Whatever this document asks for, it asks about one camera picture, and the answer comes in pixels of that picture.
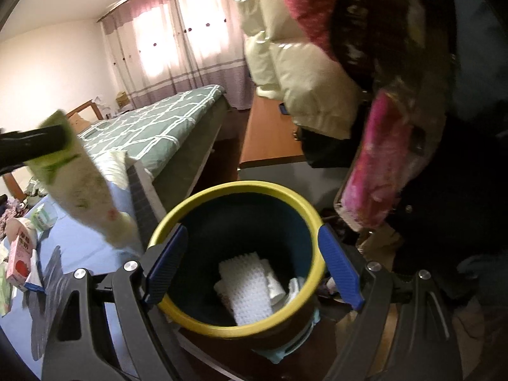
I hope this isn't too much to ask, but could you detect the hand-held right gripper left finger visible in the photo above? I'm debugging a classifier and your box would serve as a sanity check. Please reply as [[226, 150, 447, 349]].
[[40, 224, 189, 381]]

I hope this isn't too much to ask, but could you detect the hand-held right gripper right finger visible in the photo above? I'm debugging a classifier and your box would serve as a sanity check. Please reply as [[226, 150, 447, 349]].
[[317, 223, 463, 381]]

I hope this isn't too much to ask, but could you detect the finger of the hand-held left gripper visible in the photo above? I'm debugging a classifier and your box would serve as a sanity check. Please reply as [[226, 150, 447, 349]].
[[0, 124, 68, 175]]

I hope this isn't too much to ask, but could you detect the green white can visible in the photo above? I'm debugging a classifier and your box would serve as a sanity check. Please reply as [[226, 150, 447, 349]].
[[32, 202, 59, 231]]

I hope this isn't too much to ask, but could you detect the white foam sheet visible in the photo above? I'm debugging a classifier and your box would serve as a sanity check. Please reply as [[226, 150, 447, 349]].
[[216, 251, 274, 326]]

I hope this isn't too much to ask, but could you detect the yellow-rimmed dark waste bin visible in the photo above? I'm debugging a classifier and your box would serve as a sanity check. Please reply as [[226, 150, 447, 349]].
[[147, 180, 328, 340]]

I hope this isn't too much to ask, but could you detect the pink drink carton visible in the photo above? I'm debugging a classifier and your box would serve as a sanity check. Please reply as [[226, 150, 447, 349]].
[[6, 232, 34, 290]]

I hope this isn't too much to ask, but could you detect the blue star-print blanket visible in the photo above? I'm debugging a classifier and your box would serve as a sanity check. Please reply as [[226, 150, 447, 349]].
[[0, 150, 167, 381]]

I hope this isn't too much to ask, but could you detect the wooden bed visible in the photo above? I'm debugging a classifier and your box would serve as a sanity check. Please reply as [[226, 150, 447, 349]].
[[65, 84, 233, 207]]

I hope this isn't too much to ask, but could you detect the pink plastic-wrapped bundle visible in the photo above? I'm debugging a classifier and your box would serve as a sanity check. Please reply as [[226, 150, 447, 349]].
[[335, 87, 427, 231]]

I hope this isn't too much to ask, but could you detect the pale blue plastic object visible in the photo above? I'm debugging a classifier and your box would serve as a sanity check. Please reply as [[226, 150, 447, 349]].
[[254, 310, 322, 366]]

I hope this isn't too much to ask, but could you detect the green checked duvet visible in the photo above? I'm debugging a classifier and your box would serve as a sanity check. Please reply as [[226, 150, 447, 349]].
[[77, 84, 227, 169]]

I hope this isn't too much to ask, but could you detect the low wooden cabinet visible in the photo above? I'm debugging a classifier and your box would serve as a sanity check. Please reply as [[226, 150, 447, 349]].
[[239, 97, 308, 169]]

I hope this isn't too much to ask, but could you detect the pink white curtain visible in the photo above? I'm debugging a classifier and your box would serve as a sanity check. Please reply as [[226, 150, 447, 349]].
[[99, 0, 255, 110]]

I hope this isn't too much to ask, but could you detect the black hanging coat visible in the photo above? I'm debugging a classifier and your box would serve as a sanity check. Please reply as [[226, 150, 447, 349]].
[[302, 0, 508, 326]]

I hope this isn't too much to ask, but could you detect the cream puffer jacket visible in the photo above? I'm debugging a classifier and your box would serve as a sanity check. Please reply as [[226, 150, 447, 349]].
[[228, 0, 371, 139]]

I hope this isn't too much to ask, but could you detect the leopard print scarf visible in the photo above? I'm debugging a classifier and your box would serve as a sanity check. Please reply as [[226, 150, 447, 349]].
[[331, 0, 449, 92]]

